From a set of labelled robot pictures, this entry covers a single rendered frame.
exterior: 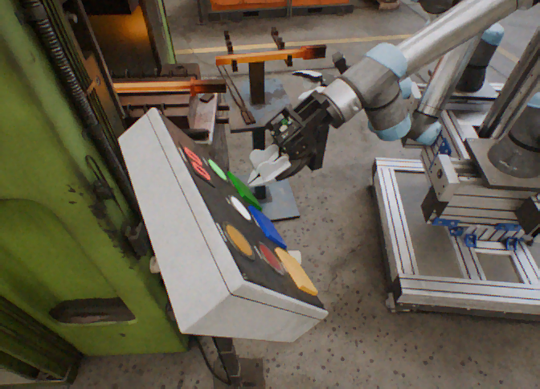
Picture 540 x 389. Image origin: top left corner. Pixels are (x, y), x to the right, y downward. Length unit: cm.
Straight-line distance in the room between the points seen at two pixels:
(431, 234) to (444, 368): 57
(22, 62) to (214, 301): 44
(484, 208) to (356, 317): 74
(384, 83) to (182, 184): 40
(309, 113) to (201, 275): 37
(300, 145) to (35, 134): 44
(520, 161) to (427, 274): 66
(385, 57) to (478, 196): 71
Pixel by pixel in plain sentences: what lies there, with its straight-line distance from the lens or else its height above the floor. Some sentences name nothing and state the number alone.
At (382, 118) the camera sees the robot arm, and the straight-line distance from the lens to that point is 67.
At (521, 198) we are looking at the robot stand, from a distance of 130.
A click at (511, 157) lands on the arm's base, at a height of 87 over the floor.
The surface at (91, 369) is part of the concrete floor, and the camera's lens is 169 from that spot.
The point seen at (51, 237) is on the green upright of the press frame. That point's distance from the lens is 99.
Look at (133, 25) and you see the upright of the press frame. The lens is 122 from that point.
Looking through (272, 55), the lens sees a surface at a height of 95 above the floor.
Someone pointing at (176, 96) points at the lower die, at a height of 99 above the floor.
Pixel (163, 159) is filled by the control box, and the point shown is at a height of 119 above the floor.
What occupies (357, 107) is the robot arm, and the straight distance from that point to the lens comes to 61.
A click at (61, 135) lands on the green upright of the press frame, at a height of 115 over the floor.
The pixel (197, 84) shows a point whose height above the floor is 101.
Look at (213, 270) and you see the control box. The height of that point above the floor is 119.
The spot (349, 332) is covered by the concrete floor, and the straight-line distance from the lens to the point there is 160.
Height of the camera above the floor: 148
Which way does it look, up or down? 47 degrees down
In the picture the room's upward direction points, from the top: straight up
